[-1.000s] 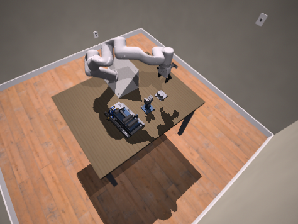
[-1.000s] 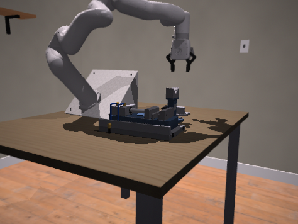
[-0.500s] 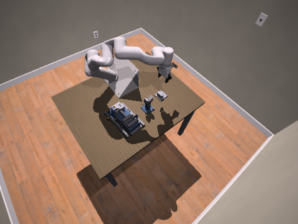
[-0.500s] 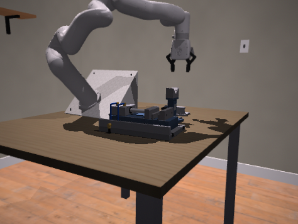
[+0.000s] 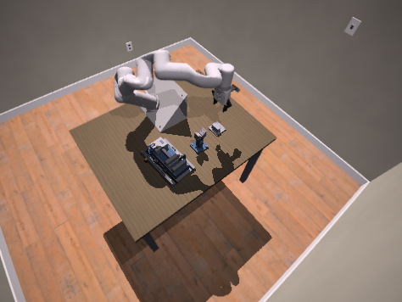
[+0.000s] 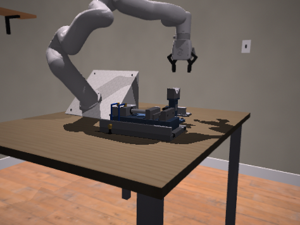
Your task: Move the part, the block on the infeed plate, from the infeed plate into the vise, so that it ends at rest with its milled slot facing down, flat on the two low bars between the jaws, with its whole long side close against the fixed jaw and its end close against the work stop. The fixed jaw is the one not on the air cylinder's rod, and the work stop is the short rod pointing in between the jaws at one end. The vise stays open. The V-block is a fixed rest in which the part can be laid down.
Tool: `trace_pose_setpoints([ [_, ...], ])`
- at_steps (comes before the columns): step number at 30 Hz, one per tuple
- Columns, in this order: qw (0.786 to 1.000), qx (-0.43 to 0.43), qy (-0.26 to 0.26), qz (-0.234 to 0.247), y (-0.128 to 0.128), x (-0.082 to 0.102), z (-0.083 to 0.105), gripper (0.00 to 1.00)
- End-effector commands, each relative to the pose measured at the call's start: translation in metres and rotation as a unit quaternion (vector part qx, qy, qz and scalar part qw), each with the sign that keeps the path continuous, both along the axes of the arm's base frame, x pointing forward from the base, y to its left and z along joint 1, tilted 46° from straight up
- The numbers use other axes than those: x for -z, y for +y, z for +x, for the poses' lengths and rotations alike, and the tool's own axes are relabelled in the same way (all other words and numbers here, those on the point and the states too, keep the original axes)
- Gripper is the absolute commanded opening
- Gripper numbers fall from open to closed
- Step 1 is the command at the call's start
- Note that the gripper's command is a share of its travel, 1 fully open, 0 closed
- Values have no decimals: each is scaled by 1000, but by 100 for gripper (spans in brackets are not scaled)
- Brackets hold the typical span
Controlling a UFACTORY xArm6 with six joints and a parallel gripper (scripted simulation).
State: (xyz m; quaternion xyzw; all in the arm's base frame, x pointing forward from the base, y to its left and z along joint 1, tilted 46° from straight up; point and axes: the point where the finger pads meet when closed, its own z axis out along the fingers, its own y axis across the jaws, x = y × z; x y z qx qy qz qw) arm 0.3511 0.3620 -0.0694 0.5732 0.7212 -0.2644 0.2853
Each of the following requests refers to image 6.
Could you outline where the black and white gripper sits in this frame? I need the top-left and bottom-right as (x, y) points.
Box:
(167, 39), (197, 73)

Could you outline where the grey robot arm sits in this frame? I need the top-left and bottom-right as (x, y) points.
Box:
(46, 0), (191, 109)

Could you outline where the light grey flat bar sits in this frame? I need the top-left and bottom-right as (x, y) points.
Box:
(153, 111), (161, 120)

